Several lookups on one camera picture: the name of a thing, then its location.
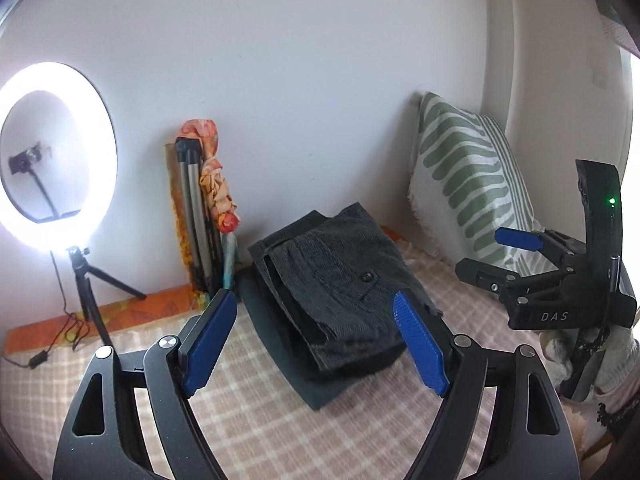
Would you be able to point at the green striped pillow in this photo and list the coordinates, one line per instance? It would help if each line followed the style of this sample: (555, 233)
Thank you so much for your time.
(465, 183)

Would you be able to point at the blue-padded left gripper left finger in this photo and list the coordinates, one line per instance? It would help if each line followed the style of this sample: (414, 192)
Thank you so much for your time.
(203, 342)

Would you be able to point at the black folded garment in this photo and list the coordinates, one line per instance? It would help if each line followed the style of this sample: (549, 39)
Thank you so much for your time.
(290, 353)

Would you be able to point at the white ring light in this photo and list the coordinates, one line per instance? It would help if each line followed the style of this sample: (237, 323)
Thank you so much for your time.
(59, 158)

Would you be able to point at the orange patterned cloth bundle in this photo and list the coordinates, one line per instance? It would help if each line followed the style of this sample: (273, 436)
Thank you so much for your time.
(219, 203)

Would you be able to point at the right hand white glove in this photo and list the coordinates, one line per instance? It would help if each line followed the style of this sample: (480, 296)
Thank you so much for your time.
(617, 378)

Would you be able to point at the folded silver tripod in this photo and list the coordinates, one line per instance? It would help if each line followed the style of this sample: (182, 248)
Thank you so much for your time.
(204, 238)

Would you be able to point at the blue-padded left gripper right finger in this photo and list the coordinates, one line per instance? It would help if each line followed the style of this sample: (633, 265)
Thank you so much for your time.
(428, 339)

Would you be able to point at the orange floral bed sheet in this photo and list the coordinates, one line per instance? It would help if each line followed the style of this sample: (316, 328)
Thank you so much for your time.
(122, 315)

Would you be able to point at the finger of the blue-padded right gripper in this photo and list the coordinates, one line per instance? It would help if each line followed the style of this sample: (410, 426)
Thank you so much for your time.
(519, 239)

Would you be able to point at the beige plaid blanket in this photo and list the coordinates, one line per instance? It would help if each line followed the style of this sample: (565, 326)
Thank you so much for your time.
(253, 420)

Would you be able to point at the grey houndstooth pants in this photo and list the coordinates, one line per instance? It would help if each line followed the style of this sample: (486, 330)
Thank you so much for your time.
(335, 279)

